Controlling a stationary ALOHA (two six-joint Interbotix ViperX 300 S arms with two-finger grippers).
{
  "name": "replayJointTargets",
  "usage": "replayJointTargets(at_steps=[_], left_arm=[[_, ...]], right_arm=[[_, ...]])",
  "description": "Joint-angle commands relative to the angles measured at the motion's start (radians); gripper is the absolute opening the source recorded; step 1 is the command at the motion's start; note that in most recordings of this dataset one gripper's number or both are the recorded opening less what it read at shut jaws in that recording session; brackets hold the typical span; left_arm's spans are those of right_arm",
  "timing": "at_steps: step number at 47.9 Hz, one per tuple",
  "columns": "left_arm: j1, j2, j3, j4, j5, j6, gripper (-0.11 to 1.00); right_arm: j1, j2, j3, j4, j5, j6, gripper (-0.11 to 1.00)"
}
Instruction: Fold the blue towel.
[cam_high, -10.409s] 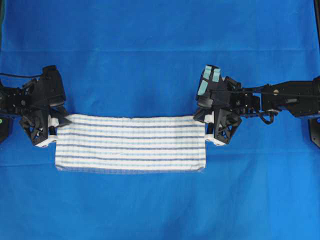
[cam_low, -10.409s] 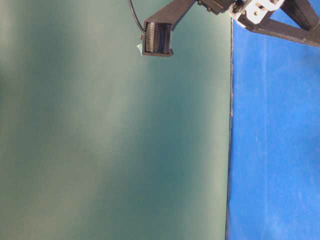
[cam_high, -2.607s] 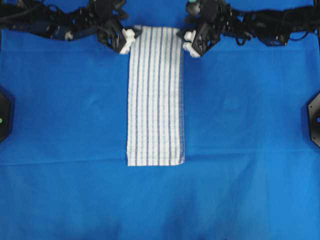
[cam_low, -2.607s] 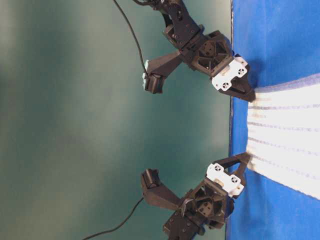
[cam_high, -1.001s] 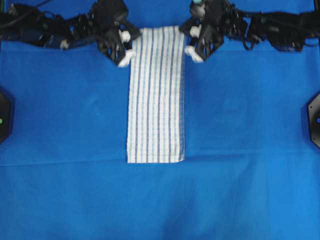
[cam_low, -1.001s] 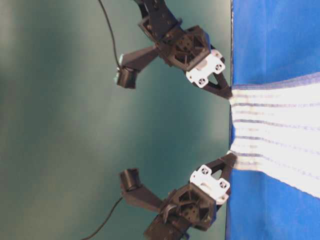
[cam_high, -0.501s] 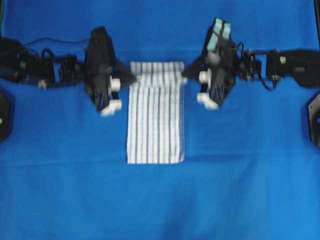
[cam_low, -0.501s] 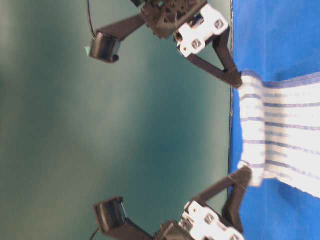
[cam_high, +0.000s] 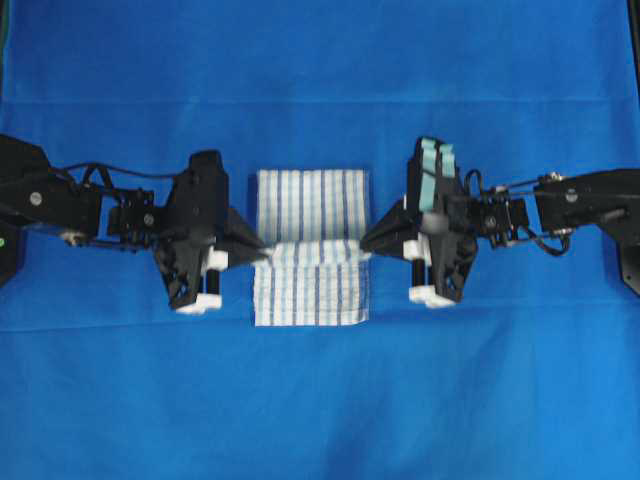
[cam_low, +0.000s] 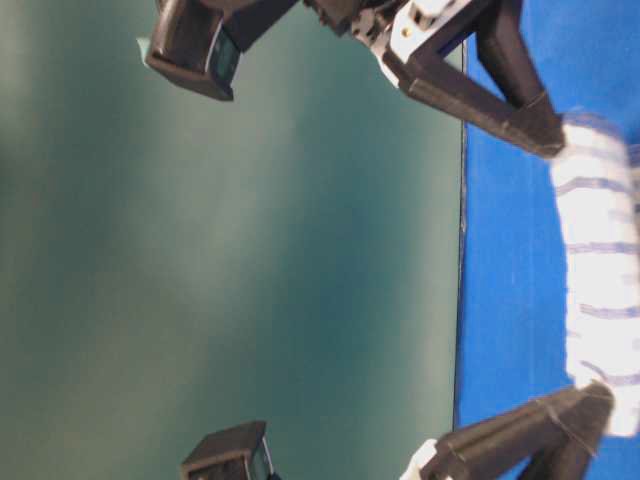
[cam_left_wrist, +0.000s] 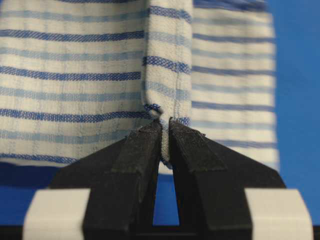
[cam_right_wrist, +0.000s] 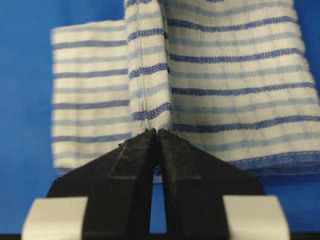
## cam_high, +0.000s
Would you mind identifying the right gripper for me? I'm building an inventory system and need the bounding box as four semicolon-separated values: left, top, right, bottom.
360;137;477;306

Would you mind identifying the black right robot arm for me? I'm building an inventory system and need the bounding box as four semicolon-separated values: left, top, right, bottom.
360;137;639;308

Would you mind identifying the blue table cloth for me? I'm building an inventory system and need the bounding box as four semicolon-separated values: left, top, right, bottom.
1;1;639;479

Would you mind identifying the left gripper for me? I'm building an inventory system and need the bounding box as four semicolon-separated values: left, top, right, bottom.
153;150;268;311

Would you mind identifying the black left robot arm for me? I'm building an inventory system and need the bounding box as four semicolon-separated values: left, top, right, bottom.
1;135;267;314

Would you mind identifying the blue striped white towel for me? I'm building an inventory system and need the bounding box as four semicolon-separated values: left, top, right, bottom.
253;169;370;327

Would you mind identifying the black camera cable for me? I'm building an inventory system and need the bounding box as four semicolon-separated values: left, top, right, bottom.
59;160;191;184

